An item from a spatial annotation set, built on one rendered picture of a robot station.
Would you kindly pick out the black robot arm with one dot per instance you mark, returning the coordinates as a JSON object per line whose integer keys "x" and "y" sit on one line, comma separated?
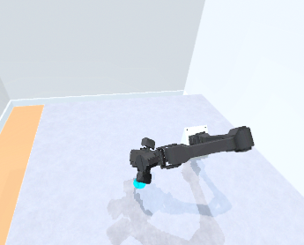
{"x": 236, "y": 140}

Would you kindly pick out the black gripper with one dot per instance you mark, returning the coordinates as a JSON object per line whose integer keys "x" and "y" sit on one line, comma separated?
{"x": 145, "y": 177}

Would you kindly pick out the cyan circle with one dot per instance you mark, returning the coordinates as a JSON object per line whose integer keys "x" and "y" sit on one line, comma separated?
{"x": 138, "y": 185}

